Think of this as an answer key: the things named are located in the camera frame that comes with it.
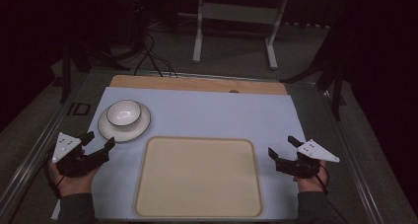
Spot light blue mat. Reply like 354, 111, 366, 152
50, 86, 308, 222

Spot white metal desk frame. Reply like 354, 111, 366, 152
192, 0, 291, 71

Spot beige tray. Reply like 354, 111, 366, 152
132, 135, 264, 219

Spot hand-held gripper cable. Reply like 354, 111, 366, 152
43, 147, 65, 199
314, 164, 350, 224

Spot white bowl with dark rim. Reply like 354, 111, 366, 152
105, 99, 143, 128

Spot person's right hand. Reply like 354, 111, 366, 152
293, 160, 330, 194

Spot wooden board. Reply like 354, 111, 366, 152
108, 74, 289, 96

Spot black floor cables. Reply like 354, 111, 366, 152
132, 31, 179, 79

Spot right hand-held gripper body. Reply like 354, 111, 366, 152
276, 138, 341, 180

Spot person's left hand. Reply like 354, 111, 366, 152
48, 162, 101, 198

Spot black stand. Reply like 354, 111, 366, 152
280, 26, 347, 121

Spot right hand-held gripper cable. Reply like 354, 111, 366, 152
314, 164, 350, 224

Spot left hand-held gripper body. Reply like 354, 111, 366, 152
51, 131, 109, 179

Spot metal rail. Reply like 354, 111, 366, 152
0, 73, 97, 218
316, 82, 385, 224

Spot white plate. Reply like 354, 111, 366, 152
97, 101, 152, 144

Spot black floor socket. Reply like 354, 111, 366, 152
66, 102, 92, 117

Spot left hand-held gripper cable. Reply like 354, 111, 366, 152
43, 147, 65, 199

